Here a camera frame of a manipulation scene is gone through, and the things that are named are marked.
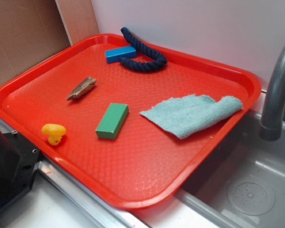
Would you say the green wooden block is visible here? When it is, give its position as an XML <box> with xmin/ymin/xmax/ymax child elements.
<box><xmin>95</xmin><ymin>103</ymin><xmax>129</xmax><ymax>140</ymax></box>

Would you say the grey sink basin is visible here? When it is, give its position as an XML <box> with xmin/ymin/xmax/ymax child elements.
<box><xmin>177</xmin><ymin>111</ymin><xmax>285</xmax><ymax>228</ymax></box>

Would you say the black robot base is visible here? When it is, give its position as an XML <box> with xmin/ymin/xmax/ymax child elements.
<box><xmin>0</xmin><ymin>131</ymin><xmax>40</xmax><ymax>213</ymax></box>

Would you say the yellow rubber duck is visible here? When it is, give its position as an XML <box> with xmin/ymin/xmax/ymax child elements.
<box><xmin>41</xmin><ymin>123</ymin><xmax>67</xmax><ymax>146</ymax></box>

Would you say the light blue cloth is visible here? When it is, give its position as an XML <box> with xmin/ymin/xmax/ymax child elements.
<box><xmin>140</xmin><ymin>95</ymin><xmax>243</xmax><ymax>139</ymax></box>

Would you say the dark blue rope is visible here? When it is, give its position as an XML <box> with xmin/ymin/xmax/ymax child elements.
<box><xmin>119</xmin><ymin>27</ymin><xmax>168</xmax><ymax>73</ymax></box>

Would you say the brown cardboard panel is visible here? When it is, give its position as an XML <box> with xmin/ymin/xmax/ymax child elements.
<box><xmin>0</xmin><ymin>0</ymin><xmax>99</xmax><ymax>86</ymax></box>

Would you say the blue wooden block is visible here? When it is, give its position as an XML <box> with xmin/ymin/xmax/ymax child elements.
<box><xmin>105</xmin><ymin>46</ymin><xmax>137</xmax><ymax>64</ymax></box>

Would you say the grey faucet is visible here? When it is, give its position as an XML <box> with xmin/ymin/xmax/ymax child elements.
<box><xmin>259</xmin><ymin>46</ymin><xmax>285</xmax><ymax>141</ymax></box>

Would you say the red plastic tray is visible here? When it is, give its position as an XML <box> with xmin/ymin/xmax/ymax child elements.
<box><xmin>0</xmin><ymin>34</ymin><xmax>261</xmax><ymax>209</ymax></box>

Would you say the brown wood piece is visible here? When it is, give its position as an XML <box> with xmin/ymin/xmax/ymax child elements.
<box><xmin>66</xmin><ymin>77</ymin><xmax>97</xmax><ymax>101</ymax></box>

